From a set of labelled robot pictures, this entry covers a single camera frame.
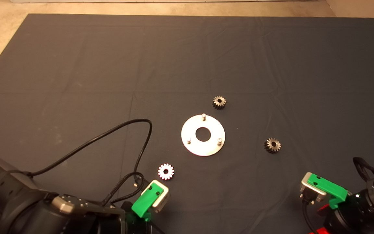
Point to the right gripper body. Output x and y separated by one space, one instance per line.
349 217

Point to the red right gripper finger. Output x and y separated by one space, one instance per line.
323 208
318 231

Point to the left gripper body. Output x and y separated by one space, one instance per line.
138 227

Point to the steel planetary gear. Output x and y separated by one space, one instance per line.
222 104
269 148
170 174

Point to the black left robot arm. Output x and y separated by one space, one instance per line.
11 195

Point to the round metal carrier plate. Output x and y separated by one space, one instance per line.
193 125

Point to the dark grey table cloth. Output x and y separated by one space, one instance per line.
76 65

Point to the green right camera mount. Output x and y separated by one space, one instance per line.
326 187

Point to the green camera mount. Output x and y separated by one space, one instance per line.
326 187
143 201

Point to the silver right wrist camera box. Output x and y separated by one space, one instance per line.
307 188

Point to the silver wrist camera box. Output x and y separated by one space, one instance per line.
161 199
307 188

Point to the green left camera mount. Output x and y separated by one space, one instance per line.
143 201

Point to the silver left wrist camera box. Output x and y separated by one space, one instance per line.
161 199

